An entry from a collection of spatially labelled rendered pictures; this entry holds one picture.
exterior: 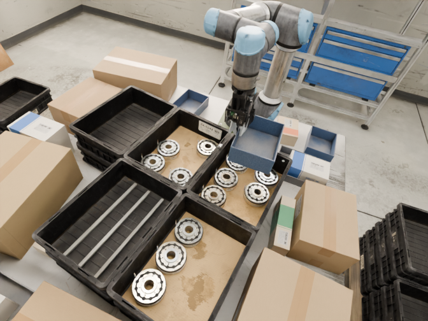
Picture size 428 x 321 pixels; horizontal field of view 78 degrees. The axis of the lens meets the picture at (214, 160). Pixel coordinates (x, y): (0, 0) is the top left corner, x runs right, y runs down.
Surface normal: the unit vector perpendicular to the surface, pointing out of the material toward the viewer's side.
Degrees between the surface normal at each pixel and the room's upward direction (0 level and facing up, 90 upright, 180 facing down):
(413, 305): 0
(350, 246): 0
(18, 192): 0
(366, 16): 90
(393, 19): 90
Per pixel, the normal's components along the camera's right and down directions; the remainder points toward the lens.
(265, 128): -0.33, 0.69
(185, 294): 0.11, -0.65
